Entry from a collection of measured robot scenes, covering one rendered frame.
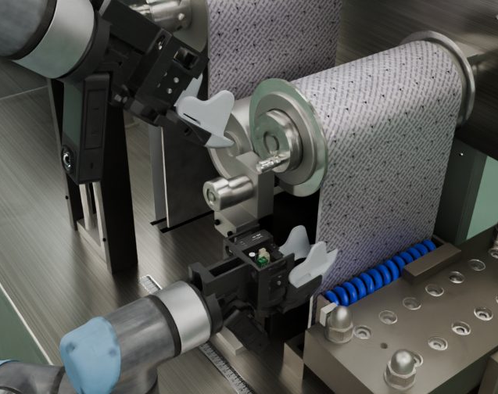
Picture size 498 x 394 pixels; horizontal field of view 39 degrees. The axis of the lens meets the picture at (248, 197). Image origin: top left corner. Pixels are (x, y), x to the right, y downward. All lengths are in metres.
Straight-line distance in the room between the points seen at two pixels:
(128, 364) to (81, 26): 0.35
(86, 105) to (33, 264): 0.63
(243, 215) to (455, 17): 0.41
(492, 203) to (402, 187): 2.11
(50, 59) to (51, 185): 0.84
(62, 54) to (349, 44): 0.71
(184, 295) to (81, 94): 0.26
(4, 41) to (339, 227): 0.49
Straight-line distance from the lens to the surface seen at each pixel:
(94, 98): 0.64
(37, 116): 1.67
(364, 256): 0.98
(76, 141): 0.66
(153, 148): 1.21
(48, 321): 1.13
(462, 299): 0.99
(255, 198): 0.89
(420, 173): 0.98
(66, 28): 0.59
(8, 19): 0.57
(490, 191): 3.13
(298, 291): 0.85
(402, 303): 0.96
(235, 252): 0.81
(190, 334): 0.78
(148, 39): 0.65
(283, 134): 0.81
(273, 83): 0.84
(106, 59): 0.64
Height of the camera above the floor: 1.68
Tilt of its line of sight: 36 degrees down
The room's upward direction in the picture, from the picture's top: 1 degrees clockwise
